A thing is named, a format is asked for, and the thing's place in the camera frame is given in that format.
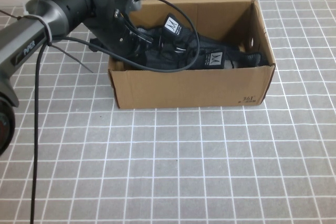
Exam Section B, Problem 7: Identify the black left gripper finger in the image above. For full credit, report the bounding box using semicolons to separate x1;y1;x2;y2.
130;35;149;53
122;19;154;43

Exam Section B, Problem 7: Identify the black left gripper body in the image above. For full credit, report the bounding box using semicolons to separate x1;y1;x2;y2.
90;5;140;57

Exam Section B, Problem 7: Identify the black knit sneaker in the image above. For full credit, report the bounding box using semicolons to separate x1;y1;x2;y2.
136;47;264;72
135;13;238;54

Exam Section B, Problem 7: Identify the brown cardboard shoe box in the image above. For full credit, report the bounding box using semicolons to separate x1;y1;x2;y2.
107;0;276;110

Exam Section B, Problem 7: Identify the black zip tie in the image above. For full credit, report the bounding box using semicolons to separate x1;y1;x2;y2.
49;43;95;74
0;9;27;22

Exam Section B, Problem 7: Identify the white zip tie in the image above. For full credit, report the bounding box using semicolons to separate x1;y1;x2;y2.
24;10;53;47

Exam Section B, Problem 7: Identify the grey checked tablecloth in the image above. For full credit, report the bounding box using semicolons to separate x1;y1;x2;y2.
0;0;336;224

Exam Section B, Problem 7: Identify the long black cable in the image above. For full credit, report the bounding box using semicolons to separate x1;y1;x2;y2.
29;0;200;224

